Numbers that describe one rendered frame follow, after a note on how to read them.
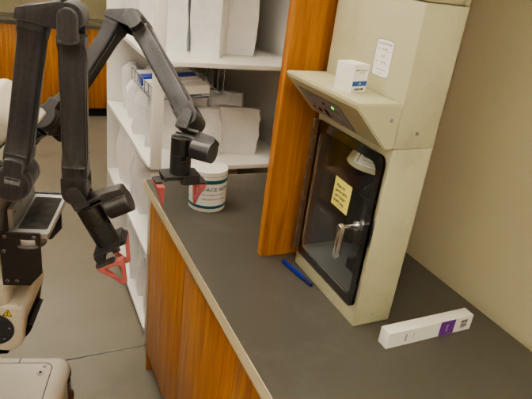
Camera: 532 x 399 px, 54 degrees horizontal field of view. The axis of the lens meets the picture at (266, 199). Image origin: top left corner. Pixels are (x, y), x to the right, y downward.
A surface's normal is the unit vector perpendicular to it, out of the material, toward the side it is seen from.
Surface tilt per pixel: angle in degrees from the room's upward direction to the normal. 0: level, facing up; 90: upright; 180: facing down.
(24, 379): 0
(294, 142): 90
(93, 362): 0
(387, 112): 90
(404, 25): 90
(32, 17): 90
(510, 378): 0
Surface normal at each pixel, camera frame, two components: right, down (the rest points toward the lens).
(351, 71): -0.75, 0.18
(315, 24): 0.41, 0.41
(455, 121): -0.91, 0.07
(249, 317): 0.12, -0.91
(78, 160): 0.22, 0.25
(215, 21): -0.25, 0.47
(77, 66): 0.19, 0.47
